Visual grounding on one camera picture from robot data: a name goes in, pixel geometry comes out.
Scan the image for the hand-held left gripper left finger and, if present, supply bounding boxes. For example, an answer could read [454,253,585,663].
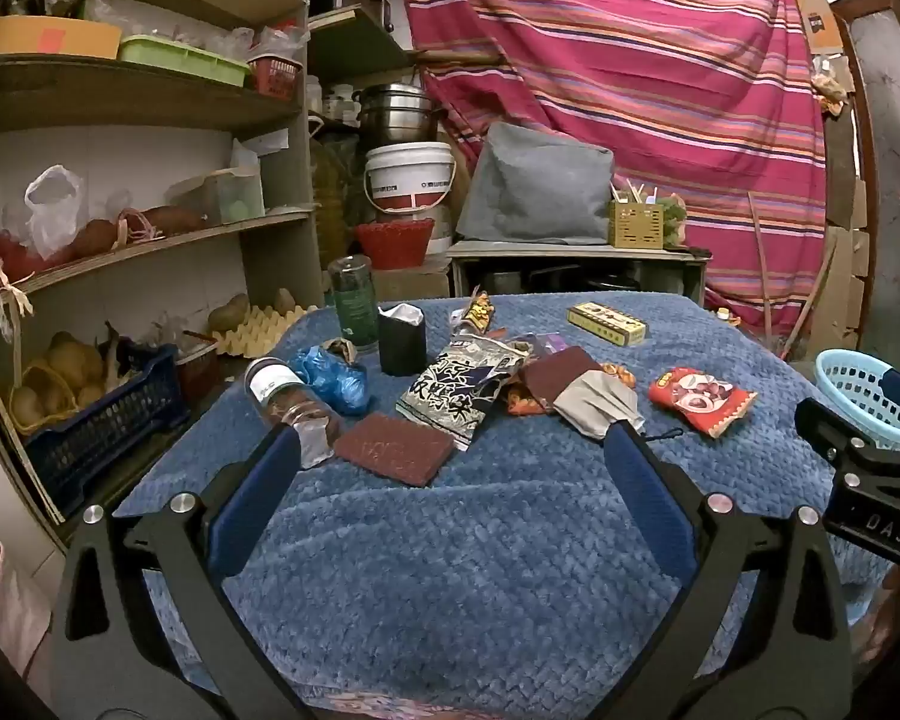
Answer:
[49,424,323,720]

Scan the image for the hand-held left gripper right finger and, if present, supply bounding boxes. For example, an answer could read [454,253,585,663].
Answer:
[604,420,856,720]

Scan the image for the light blue plastic basket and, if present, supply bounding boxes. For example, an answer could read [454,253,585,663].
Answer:
[815,349,900,452]

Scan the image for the grey face mask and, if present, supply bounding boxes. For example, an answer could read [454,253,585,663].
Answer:
[553,371,683,442]

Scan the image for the clear jar brown contents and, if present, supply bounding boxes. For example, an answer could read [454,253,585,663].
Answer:
[244,357,342,466]

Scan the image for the red snack packet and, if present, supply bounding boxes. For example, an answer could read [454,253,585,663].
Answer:
[649,366,758,440]

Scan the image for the blue plastic bag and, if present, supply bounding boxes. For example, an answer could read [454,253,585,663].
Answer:
[291,345,370,416]

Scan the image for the brown scouring pad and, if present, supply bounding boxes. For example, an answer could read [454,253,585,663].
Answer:
[334,412,457,487]

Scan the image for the orange snack wrapper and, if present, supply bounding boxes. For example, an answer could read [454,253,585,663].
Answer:
[504,379,548,417]

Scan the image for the orange snack packet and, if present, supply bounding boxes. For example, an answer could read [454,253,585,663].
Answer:
[521,347,607,413]

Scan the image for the blue plastic crate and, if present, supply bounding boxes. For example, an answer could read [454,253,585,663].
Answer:
[24,345,188,518]

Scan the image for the cardboard egg tray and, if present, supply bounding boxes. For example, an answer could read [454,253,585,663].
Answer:
[210,304,320,357]

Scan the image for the yellow cardboard box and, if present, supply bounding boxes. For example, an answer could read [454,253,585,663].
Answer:
[568,302,648,347]

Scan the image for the purple packet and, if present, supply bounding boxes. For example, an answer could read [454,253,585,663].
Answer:
[521,331,571,357]

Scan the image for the black cup silver lining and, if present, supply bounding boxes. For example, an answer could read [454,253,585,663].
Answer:
[377,302,427,376]

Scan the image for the black and white snack packet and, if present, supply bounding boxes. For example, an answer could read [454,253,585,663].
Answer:
[396,335,533,452]

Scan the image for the green bottle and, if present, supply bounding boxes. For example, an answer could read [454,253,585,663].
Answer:
[328,255,376,350]

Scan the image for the yellow mesh bag of potatoes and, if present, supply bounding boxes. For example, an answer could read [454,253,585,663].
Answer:
[7,330,110,436]

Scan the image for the small yellow snack packet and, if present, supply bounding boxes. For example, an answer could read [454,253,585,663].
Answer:
[450,286,507,338]

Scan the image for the green leafy vegetables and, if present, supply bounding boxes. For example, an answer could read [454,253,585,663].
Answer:
[661,195,689,248]

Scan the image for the small wooden table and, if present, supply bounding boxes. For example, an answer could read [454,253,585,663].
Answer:
[446,240,710,308]

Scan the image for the yellow utensil holder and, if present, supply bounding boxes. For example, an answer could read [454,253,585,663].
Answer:
[607,200,665,250]

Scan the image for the sweet potato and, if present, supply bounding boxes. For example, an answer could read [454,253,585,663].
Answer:
[71,219,121,256]
[139,206,207,235]

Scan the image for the red woven basket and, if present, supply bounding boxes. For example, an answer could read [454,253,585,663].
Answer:
[354,217,436,271]

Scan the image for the clear plastic container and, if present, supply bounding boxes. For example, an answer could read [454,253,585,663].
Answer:
[199,165,265,226]

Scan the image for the yellow oil bottle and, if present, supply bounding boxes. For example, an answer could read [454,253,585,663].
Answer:
[307,116,350,271]

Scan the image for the grey cushion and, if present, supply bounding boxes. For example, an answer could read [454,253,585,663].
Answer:
[456,121,616,245]

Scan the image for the red mesh bag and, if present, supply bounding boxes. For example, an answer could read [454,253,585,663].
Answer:
[0,232,46,293]

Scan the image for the white plastic bag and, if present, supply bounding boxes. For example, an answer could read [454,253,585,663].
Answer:
[24,165,87,260]

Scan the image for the white plastic bucket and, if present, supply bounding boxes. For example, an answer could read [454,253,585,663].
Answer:
[364,141,457,215]

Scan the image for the pink striped cloth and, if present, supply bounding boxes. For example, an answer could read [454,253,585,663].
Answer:
[394,0,830,338]

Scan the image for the cardboard box black label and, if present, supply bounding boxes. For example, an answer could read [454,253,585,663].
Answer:
[787,0,848,53]

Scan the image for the stacked steel pots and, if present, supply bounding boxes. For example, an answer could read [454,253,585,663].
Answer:
[352,82,447,147]

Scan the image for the small red basket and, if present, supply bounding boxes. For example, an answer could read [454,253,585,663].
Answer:
[249,56,302,102]

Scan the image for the wooden shelf unit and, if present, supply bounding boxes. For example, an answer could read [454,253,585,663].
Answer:
[0,0,323,533]

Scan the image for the green plastic tray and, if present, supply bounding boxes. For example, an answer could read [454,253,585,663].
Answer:
[118,35,252,87]

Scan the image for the flat yellow box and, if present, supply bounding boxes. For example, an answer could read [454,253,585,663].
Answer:
[0,15,123,61]

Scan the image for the grey door brown frame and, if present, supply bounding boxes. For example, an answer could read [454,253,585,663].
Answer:
[829,0,900,361]

